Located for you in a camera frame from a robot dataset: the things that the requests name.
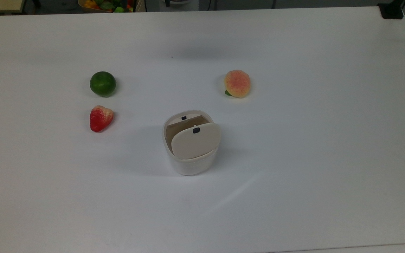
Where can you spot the green toy lime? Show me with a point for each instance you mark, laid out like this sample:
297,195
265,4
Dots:
102,84

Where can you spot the basket of toy fruit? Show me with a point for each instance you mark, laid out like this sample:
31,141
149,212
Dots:
105,5

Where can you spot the white garbage bin body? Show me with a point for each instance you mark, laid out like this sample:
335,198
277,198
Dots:
192,167

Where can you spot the orange pink toy peach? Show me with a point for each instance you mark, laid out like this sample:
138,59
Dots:
238,83

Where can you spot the red toy strawberry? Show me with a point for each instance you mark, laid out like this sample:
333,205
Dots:
100,119

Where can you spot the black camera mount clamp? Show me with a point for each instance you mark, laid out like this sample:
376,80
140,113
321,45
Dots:
391,11

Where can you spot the beige round bin lid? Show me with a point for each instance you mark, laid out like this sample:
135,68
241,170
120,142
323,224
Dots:
195,142

